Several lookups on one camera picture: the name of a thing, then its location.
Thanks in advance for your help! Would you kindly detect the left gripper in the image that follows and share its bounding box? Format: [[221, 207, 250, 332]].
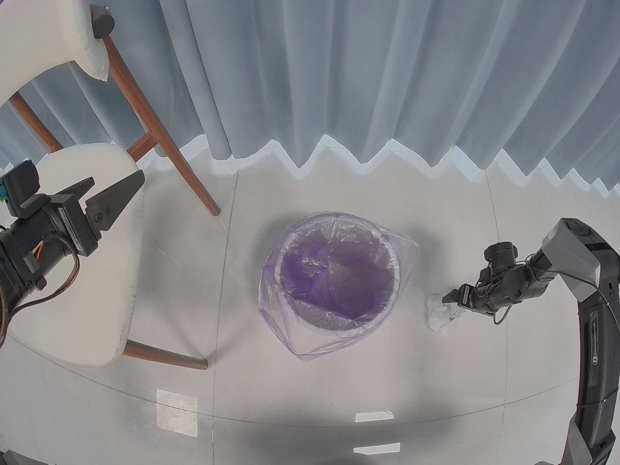
[[0, 170, 145, 310]]

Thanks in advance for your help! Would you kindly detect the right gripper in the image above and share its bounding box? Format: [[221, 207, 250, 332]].
[[441, 283, 496, 314]]

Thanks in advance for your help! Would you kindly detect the clear plastic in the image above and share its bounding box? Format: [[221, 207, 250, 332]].
[[426, 291, 467, 332]]

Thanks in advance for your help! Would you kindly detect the purple plastic bag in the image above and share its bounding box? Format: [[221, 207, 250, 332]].
[[258, 211, 420, 362]]

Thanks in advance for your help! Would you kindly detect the white trash bin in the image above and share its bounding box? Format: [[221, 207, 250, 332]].
[[273, 215, 404, 339]]

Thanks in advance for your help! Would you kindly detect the white cushioned wooden chair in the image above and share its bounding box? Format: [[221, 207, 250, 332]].
[[0, 0, 222, 371]]

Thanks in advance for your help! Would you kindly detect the pale blue curtain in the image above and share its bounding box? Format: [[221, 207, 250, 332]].
[[0, 0, 620, 193]]

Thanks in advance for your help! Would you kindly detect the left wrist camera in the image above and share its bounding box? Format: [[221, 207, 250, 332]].
[[0, 160, 60, 219]]

